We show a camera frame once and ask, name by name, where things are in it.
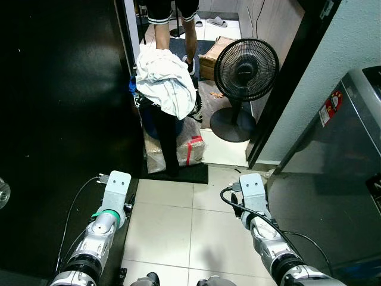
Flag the red and white warning sticker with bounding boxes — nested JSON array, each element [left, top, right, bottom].
[[318, 89, 344, 128]]

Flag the black door frame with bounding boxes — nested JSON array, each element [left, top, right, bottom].
[[245, 0, 343, 169]]

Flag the black washer control panel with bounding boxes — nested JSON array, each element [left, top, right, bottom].
[[361, 66, 381, 91]]

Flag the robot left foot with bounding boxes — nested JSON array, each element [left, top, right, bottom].
[[130, 272, 160, 286]]

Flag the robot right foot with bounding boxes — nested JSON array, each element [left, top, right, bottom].
[[196, 275, 238, 286]]

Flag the brown cardboard box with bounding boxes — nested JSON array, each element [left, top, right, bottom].
[[199, 36, 239, 82]]

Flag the black standing fan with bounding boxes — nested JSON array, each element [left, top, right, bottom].
[[210, 39, 280, 143]]

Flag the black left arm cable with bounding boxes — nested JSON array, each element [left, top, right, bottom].
[[57, 175, 110, 272]]

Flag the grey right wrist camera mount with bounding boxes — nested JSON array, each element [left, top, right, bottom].
[[238, 173, 270, 218]]

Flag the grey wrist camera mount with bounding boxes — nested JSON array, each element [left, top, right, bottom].
[[100, 171, 133, 229], [238, 173, 270, 218]]

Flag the clear glass object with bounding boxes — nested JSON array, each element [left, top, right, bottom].
[[0, 178, 11, 210]]

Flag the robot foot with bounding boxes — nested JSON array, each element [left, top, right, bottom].
[[196, 275, 238, 286], [130, 272, 160, 286]]

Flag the black door mat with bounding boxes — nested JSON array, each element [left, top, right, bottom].
[[142, 162, 210, 184]]

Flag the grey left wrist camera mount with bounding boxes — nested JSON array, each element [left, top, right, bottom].
[[100, 171, 133, 229]]

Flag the wrapped package with red tape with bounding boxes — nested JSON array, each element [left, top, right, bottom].
[[143, 118, 206, 175]]

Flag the white crumpled garment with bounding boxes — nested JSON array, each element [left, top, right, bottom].
[[135, 45, 198, 120]]

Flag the black upright laundry stand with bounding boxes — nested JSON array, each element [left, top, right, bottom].
[[136, 89, 201, 178]]

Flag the grey top-load washing machine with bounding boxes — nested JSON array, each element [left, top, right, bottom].
[[267, 66, 381, 284]]

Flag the person in black shorts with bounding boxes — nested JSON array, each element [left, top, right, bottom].
[[146, 0, 201, 73]]

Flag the black number label sticker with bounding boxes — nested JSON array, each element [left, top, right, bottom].
[[366, 173, 381, 213]]

